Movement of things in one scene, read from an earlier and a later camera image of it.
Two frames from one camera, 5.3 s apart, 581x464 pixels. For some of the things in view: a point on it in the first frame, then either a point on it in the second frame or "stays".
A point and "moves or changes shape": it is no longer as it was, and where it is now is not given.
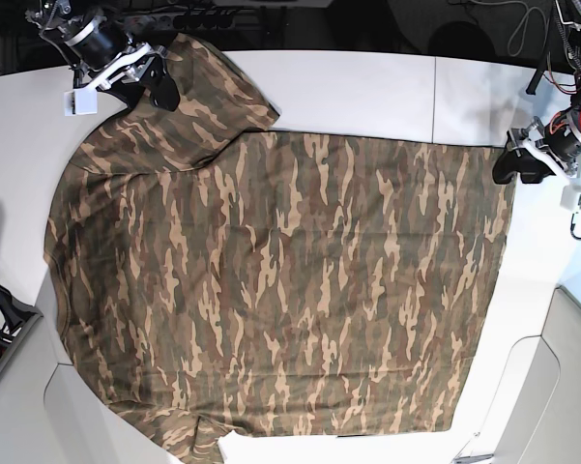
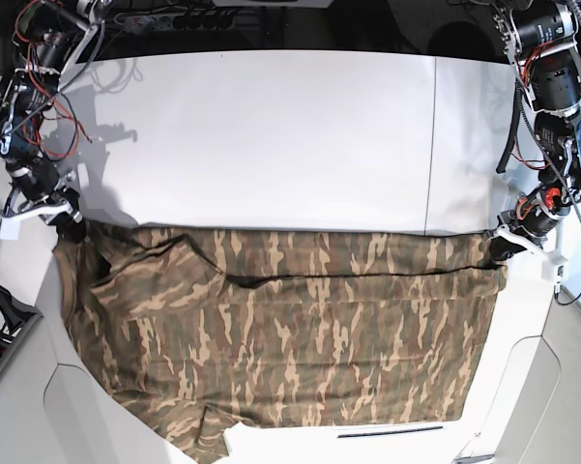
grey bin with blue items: [5, 323] stays
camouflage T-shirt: [216, 279] moves or changes shape
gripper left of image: [106, 55] to [38, 191]
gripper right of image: [561, 143] to [534, 221]
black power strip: [179, 21] stays
